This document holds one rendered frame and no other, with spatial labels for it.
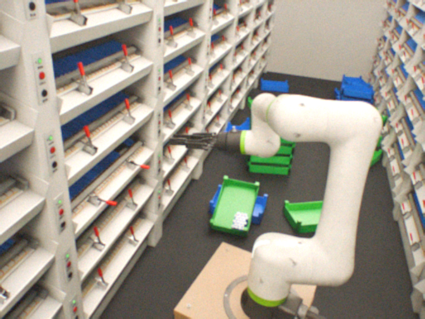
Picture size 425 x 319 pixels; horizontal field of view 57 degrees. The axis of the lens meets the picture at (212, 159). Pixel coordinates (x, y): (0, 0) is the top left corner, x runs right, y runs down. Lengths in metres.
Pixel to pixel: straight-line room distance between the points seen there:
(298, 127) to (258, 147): 0.46
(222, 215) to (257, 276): 1.06
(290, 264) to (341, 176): 0.27
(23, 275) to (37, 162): 0.31
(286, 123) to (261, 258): 0.38
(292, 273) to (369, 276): 1.00
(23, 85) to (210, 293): 0.80
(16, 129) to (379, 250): 1.84
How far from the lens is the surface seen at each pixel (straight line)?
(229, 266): 1.40
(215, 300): 1.29
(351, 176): 1.08
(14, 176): 1.12
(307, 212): 2.39
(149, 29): 1.57
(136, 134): 1.73
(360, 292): 2.00
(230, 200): 2.23
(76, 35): 1.13
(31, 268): 1.20
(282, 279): 1.15
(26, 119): 1.02
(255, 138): 1.44
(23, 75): 0.98
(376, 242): 2.33
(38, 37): 1.01
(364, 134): 1.05
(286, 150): 2.65
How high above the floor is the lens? 1.33
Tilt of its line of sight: 28 degrees down
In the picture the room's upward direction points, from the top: 4 degrees clockwise
